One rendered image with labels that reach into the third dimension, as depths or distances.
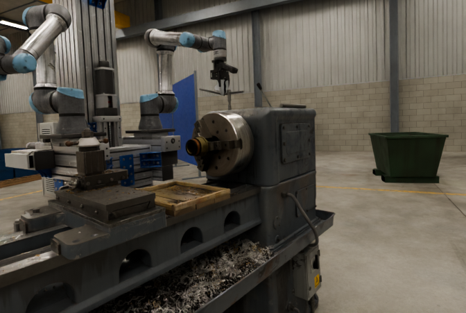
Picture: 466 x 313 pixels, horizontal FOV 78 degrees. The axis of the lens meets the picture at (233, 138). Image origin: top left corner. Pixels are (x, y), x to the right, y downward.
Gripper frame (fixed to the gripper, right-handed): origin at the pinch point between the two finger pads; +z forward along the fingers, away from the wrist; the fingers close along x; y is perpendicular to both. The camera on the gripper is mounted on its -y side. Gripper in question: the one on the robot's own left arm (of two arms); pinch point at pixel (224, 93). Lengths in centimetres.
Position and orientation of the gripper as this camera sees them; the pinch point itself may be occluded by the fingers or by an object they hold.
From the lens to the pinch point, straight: 166.7
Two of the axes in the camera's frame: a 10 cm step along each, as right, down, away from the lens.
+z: 0.4, 10.0, 0.5
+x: -6.4, 0.7, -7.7
